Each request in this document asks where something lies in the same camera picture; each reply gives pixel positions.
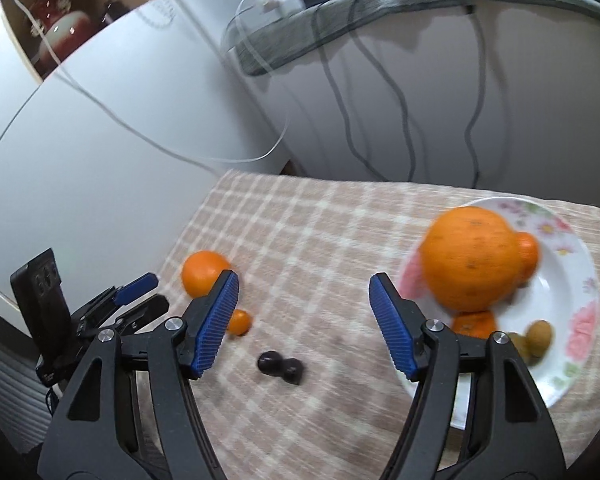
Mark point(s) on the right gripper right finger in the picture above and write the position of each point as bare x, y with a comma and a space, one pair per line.
508, 431

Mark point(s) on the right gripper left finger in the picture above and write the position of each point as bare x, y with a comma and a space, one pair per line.
95, 432

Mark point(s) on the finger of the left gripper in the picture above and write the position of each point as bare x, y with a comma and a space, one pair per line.
130, 287
129, 322

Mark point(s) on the large smooth oval orange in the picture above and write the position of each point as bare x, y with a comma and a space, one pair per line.
200, 271

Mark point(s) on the tiny orange kumquat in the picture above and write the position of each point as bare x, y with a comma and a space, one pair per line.
240, 323

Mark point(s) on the small mandarin orange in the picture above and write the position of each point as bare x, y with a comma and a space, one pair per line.
475, 324

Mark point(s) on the dark grape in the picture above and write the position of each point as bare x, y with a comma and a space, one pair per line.
292, 371
270, 363

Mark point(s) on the large round spotted orange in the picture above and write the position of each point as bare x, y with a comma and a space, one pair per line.
470, 259

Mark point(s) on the stemmed mandarin orange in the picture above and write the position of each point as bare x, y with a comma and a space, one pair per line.
530, 254

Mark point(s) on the green plum fruit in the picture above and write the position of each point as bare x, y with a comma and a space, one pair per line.
521, 345

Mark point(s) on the white cabinet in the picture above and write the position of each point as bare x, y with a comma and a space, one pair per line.
106, 161

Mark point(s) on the floral white plate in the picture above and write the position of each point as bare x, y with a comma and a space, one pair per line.
562, 291

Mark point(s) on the beige plaid tablecloth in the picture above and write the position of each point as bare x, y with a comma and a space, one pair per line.
304, 250

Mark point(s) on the red white vase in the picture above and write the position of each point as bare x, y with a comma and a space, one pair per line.
65, 29

